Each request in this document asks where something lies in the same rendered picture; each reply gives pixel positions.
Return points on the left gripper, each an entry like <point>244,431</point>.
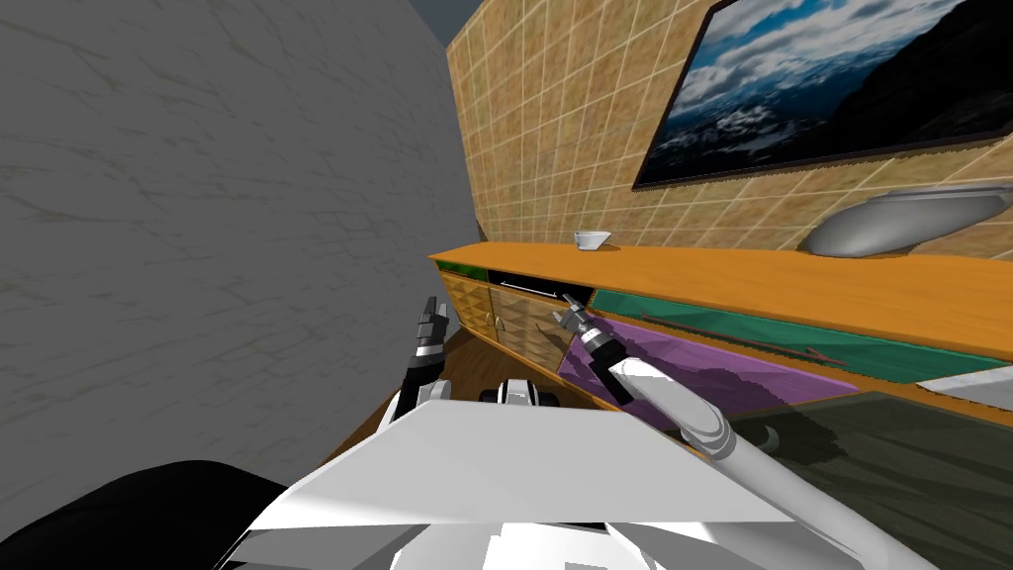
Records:
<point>432,328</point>

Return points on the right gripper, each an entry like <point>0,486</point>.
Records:
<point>577,321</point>

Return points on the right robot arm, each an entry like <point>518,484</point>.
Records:
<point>684,405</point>

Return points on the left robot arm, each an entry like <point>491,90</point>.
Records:
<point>119,518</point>

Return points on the brown wooden cupboard door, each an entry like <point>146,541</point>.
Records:
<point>526,332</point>
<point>467,305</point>

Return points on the small green drawer front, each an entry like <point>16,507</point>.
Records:
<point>460,270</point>

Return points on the black drawer front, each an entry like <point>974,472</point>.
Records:
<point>522,283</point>

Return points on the small white bowl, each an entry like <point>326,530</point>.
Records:
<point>592,239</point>

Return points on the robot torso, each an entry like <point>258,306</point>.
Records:
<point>491,459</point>

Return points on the purple appliance door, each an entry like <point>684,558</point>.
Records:
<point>712,372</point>

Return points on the grey oval basin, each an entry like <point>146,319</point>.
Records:
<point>894,223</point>

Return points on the framed mountain landscape picture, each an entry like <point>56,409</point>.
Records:
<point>823,87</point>

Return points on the dark green cupboard door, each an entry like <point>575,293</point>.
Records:
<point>894,467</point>

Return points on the white marbled panel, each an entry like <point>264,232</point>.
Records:
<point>977,386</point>

